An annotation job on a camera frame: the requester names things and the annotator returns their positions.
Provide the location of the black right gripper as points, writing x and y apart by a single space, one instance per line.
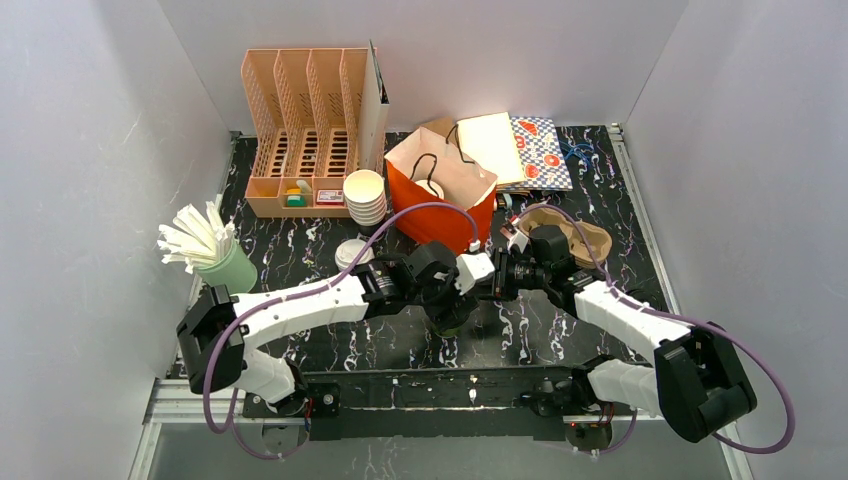
502 283

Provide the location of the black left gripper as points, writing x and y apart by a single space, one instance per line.
451 302

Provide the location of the brown pulp cup carrier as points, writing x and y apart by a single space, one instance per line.
589 244

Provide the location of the white plastic cup lid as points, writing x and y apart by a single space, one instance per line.
431 187

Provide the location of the orange paper bag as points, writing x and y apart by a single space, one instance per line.
464 215

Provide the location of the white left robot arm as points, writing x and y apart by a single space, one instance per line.
222 335

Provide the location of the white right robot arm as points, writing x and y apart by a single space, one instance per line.
690 376

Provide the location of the white lid stack upper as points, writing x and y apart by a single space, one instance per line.
348 250

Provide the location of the blue checkered paper bag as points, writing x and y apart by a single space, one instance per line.
542 161

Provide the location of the stack of white paper cups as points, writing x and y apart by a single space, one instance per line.
365 198

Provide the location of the blue rubber bands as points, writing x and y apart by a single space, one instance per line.
581 151

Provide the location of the red white staple box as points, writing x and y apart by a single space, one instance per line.
328 197

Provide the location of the cream paper bag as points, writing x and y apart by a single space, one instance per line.
489 141

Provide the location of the translucent white bottle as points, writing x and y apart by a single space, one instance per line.
304 186

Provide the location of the green stamp box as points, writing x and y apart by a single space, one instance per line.
295 201

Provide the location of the pink desk organizer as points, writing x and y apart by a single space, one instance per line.
319 114

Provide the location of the white wrapped straws bundle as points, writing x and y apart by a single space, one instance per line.
196 238

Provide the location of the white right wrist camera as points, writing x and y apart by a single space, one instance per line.
517 240

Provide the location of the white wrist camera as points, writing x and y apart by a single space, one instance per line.
473 268
517 240

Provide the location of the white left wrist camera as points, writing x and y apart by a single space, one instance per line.
473 268

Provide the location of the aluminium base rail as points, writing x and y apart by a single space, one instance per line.
544 389

